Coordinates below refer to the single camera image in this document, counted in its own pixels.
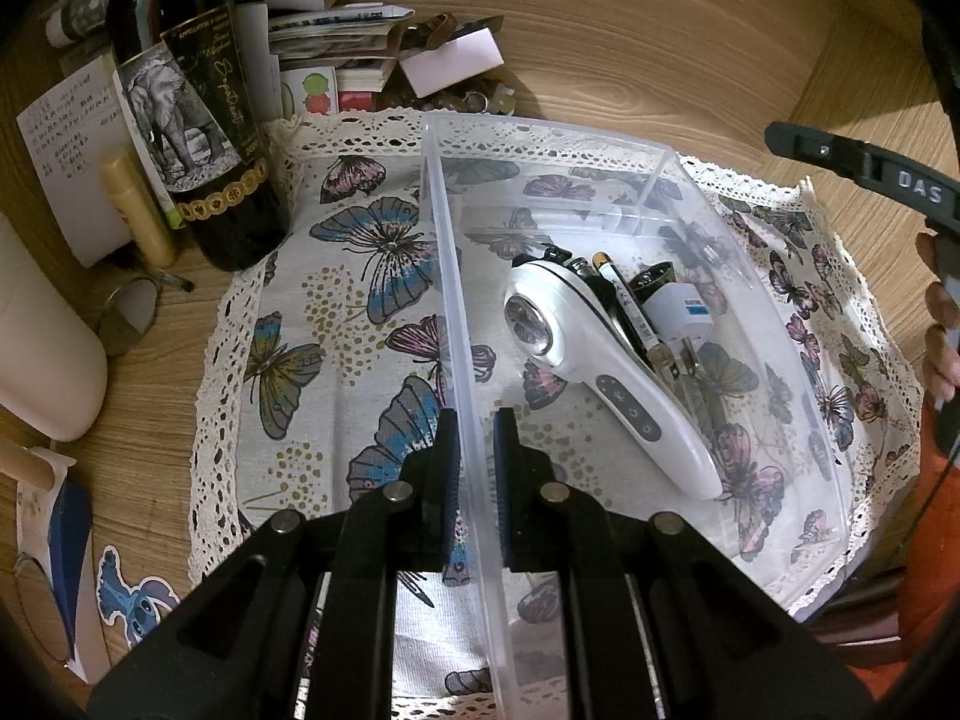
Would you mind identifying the black clip tool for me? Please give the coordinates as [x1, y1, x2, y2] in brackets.
[511, 242, 573, 266]

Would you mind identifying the white power adapter plug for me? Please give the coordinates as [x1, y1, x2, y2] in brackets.
[641, 283, 715, 374]

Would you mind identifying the silver metal pen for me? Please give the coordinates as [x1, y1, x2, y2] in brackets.
[566, 257, 643, 358]

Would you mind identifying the butterfly print lace cloth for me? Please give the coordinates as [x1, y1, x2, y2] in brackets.
[185, 107, 925, 720]

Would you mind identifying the blue stitch sticker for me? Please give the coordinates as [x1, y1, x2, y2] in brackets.
[96, 544, 181, 649]

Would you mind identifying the dark patterned cone cap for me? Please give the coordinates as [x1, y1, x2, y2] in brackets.
[628, 260, 675, 304]

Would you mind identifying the white handheld massager device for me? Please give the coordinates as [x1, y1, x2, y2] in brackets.
[503, 262, 722, 500]

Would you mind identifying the yellow lip balm tube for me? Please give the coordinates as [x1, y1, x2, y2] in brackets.
[98, 151, 178, 268]

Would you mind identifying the stack of papers and books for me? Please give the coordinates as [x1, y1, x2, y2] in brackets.
[46, 0, 503, 122]

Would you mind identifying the white handwritten note card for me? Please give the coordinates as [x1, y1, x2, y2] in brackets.
[16, 54, 132, 268]

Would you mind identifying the small white card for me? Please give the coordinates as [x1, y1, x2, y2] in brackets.
[400, 28, 503, 98]

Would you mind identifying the dark wine bottle elephant label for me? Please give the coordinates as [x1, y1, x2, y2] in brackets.
[106, 0, 290, 271]

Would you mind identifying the person right hand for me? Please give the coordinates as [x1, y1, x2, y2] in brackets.
[914, 230, 960, 407]

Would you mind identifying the black gold lighter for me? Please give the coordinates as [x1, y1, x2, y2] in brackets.
[592, 252, 677, 383]

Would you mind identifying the round metal mirror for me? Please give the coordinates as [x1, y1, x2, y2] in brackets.
[96, 275, 161, 358]

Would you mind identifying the clear plastic storage bin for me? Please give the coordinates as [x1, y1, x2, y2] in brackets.
[421, 112, 864, 718]

